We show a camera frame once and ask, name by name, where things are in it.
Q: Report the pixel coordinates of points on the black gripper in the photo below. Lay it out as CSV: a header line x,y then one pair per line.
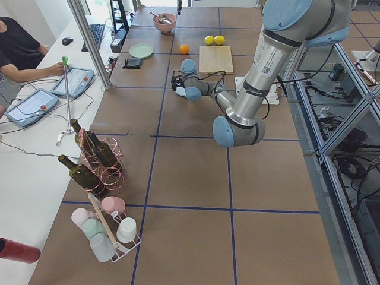
x,y
179,6
179,89

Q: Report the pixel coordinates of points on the orange fruit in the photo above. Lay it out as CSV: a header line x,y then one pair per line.
x,y
184,49

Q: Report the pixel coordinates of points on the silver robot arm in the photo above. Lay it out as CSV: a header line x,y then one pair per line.
x,y
287,25

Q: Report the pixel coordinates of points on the light green plate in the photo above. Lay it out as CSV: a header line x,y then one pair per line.
x,y
141,50

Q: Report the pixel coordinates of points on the metal scoop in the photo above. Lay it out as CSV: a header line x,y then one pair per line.
x,y
162,18

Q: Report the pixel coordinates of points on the pink bowl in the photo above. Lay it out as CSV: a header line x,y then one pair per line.
x,y
165,28

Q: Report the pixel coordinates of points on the bamboo cutting board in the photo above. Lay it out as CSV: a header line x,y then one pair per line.
x,y
215,58

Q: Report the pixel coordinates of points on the yellow lemon outer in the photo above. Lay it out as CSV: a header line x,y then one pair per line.
x,y
209,40

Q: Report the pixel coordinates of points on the grey folded cloth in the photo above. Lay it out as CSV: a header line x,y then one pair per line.
x,y
133,63

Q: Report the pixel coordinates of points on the yellow lemon near board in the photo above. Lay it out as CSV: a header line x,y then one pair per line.
x,y
219,40

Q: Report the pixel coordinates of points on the black keyboard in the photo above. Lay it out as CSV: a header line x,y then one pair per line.
x,y
97,32

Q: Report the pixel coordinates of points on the teach pendant far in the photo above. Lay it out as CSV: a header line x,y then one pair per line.
x,y
78,81

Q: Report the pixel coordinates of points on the teach pendant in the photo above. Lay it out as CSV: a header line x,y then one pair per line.
x,y
78,81
32,108

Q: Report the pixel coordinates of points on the dark wine bottle rear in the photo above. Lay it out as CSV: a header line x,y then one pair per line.
x,y
104,153

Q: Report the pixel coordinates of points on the dark wine bottle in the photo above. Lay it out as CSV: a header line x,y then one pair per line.
x,y
83,176
104,153
77,133

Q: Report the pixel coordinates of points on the metal rod green tip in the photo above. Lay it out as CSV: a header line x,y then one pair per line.
x,y
69,129

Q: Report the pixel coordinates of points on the black computer mouse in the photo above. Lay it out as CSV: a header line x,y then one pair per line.
x,y
67,41

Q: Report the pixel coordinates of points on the dark wine bottle front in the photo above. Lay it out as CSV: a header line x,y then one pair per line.
x,y
83,176

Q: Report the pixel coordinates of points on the teach pendant near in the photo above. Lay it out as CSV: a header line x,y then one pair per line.
x,y
32,108

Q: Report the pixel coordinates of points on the white cup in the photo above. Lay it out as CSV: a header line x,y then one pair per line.
x,y
127,230

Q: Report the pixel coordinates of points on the person in black shirt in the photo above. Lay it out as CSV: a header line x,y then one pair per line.
x,y
21,54

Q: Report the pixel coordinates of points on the pale pink cup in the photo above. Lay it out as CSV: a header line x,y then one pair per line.
x,y
80,215

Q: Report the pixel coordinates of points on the mint green cup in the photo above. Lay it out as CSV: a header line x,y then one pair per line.
x,y
92,227

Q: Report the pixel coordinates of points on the grey cup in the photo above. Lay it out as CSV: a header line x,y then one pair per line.
x,y
102,247

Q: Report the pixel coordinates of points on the red bottle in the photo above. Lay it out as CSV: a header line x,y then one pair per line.
x,y
20,252

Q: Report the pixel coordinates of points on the copper wire bottle rack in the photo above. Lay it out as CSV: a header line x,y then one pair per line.
x,y
113,181

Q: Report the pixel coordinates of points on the aluminium frame post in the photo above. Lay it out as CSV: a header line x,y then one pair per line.
x,y
82,23

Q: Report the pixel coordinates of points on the wooden rack handle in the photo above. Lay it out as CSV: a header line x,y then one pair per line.
x,y
98,211

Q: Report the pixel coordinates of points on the white wire cup rack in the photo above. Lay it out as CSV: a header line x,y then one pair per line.
x,y
124,248

